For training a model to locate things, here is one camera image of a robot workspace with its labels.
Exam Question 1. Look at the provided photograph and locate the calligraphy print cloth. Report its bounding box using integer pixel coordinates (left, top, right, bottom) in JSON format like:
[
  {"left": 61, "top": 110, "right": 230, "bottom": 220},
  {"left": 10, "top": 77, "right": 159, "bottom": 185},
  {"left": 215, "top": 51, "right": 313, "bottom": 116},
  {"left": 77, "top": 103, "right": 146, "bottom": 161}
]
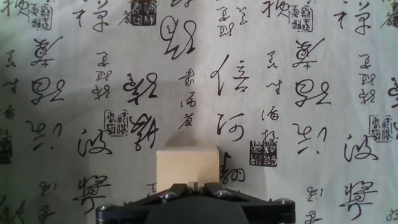
[{"left": 0, "top": 0, "right": 398, "bottom": 224}]

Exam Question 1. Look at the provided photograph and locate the light wooden block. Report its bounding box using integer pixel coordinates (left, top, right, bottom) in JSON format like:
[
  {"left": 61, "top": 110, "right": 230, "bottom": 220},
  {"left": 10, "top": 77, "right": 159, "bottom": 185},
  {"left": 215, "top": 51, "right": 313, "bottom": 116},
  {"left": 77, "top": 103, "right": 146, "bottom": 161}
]
[{"left": 156, "top": 146, "right": 220, "bottom": 193}]

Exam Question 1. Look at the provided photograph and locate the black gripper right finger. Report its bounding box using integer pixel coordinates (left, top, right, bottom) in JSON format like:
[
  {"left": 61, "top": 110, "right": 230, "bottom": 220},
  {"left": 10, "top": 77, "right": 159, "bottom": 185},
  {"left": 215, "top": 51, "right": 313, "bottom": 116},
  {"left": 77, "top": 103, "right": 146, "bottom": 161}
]
[{"left": 198, "top": 182, "right": 296, "bottom": 224}]

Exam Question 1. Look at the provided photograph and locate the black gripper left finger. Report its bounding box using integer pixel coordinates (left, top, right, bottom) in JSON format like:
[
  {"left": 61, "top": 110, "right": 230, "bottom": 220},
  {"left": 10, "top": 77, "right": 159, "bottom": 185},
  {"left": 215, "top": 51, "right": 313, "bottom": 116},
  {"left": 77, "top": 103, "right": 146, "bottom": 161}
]
[{"left": 95, "top": 183, "right": 193, "bottom": 224}]

